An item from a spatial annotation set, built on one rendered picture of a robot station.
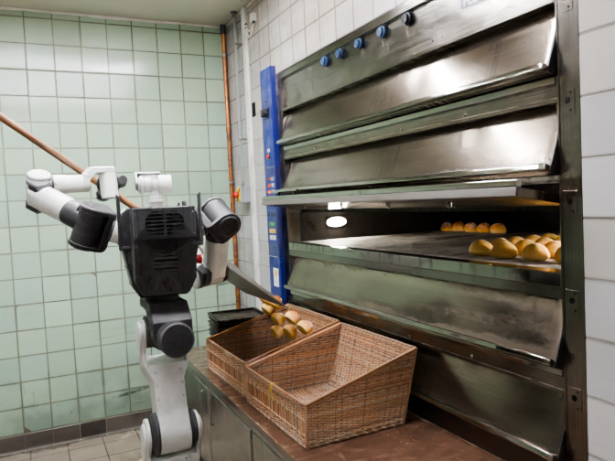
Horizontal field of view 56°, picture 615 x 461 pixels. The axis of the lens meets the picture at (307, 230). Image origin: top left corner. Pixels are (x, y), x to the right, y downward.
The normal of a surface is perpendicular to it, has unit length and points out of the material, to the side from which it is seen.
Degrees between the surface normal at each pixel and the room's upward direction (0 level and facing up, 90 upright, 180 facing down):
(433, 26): 91
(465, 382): 70
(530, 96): 90
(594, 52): 90
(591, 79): 90
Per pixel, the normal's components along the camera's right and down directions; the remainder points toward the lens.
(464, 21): -0.90, 0.07
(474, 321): -0.86, -0.28
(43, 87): 0.44, 0.03
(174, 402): 0.40, -0.25
